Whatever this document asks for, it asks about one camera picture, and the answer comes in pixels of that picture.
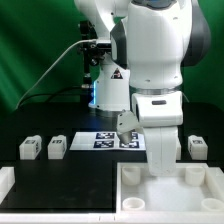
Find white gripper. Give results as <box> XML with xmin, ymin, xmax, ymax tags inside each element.
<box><xmin>142</xmin><ymin>125</ymin><xmax>180</xmax><ymax>177</ymax></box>

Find white square tabletop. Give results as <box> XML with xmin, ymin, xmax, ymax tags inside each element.
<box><xmin>116</xmin><ymin>163</ymin><xmax>224</xmax><ymax>213</ymax></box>

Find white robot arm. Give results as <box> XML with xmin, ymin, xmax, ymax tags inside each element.
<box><xmin>74</xmin><ymin>0</ymin><xmax>210</xmax><ymax>176</ymax></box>

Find white sheet with markers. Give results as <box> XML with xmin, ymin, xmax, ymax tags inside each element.
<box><xmin>70</xmin><ymin>131</ymin><xmax>145</xmax><ymax>151</ymax></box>

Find white left obstacle block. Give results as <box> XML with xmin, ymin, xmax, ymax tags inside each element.
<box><xmin>0</xmin><ymin>167</ymin><xmax>15</xmax><ymax>204</ymax></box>

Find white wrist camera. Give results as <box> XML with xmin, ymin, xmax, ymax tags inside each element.
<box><xmin>116</xmin><ymin>111</ymin><xmax>138</xmax><ymax>144</ymax></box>

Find black camera stand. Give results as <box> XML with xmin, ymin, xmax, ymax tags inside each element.
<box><xmin>78</xmin><ymin>20</ymin><xmax>104</xmax><ymax>109</ymax></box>

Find black cable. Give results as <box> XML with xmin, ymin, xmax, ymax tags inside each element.
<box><xmin>19</xmin><ymin>85</ymin><xmax>84</xmax><ymax>105</ymax></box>

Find grey cable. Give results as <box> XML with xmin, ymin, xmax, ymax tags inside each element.
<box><xmin>15</xmin><ymin>39</ymin><xmax>98</xmax><ymax>109</ymax></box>

